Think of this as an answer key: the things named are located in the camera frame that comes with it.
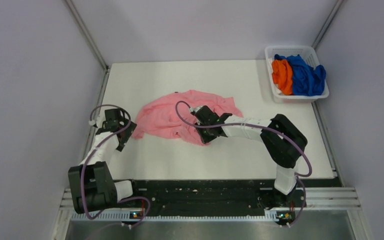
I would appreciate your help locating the pink t shirt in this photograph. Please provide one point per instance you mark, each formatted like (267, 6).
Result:
(159, 118)

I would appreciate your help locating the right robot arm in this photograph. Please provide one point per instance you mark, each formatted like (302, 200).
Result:
(284, 142)

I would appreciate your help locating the aluminium frame rail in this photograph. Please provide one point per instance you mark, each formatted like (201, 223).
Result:
(332, 198)

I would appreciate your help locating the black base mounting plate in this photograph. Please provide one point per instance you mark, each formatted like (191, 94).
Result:
(211, 198)

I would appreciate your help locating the blue t shirt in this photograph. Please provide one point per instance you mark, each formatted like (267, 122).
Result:
(307, 81)

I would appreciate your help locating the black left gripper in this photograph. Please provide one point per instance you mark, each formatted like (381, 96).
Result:
(128, 132)

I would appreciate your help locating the right aluminium corner post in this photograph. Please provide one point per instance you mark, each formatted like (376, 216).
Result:
(327, 23)

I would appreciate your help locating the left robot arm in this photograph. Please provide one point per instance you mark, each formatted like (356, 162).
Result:
(91, 183)

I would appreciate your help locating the aluminium corner post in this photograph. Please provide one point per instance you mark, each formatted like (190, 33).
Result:
(86, 34)
(327, 23)

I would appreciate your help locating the left aluminium corner post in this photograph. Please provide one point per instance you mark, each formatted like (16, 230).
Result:
(86, 34)

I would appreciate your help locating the orange t shirt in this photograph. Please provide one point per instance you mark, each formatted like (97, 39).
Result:
(282, 76)

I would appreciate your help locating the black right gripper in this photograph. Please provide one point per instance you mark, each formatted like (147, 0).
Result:
(205, 139)

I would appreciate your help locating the white slotted cable duct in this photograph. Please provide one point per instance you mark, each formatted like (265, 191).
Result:
(128, 216)

